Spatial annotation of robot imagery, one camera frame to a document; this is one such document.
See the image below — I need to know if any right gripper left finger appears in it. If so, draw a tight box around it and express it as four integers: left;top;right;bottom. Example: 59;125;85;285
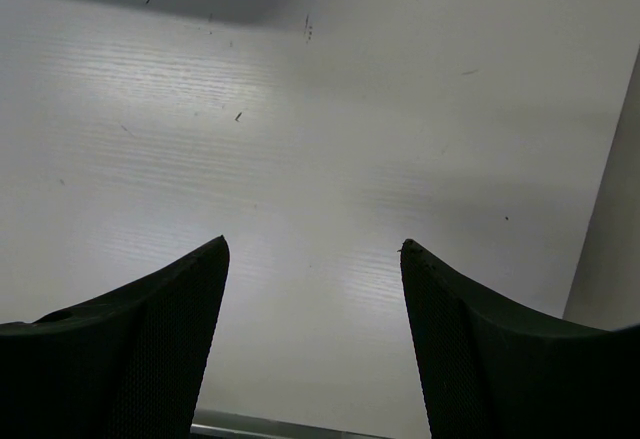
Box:
1;237;230;438

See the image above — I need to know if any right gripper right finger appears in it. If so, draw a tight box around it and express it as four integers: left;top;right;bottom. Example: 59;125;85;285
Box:
400;240;639;438

